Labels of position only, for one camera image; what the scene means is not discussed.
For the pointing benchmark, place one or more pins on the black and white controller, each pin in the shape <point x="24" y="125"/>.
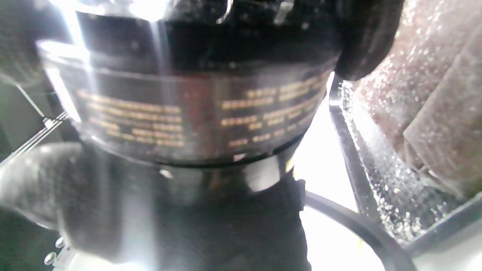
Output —
<point x="94" y="195"/>

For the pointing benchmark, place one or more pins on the black plastic tray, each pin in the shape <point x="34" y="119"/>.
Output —
<point x="395" y="195"/>

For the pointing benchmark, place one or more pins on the person's right hand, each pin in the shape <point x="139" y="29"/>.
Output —
<point x="369" y="34"/>

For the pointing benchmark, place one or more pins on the person's left hand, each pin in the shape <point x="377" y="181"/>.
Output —
<point x="278" y="233"/>

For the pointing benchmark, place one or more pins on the brown leather bag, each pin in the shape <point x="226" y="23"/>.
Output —
<point x="433" y="94"/>

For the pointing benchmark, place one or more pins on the black leather care cream tin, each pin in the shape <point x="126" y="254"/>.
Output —
<point x="188" y="105"/>

